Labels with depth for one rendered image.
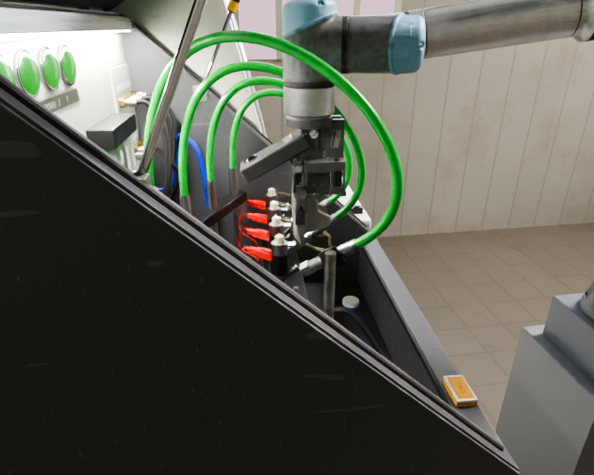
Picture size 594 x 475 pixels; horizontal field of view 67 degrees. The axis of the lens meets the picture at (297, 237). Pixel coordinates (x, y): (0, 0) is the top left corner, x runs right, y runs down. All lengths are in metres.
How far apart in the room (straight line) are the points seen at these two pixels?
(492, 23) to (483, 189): 2.87
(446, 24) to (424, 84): 2.43
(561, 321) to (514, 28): 0.61
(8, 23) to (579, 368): 1.08
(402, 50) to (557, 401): 0.79
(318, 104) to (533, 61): 2.97
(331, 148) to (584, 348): 0.66
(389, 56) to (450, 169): 2.81
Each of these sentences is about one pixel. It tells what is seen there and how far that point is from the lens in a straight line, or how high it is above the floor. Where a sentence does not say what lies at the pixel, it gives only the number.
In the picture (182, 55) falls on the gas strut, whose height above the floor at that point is 1.41.
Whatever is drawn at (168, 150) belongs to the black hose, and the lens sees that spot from 0.92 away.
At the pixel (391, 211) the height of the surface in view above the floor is 1.21.
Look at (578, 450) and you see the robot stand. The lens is 1.13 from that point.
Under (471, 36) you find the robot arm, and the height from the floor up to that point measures 1.41.
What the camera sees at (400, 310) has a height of 0.95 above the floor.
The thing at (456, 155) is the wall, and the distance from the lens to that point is 3.43.
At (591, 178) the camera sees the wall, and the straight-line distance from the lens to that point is 4.13.
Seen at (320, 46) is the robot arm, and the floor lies 1.40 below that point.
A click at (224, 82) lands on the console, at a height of 1.32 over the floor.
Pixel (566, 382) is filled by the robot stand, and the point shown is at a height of 0.78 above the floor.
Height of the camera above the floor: 1.43
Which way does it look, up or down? 25 degrees down
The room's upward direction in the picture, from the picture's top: straight up
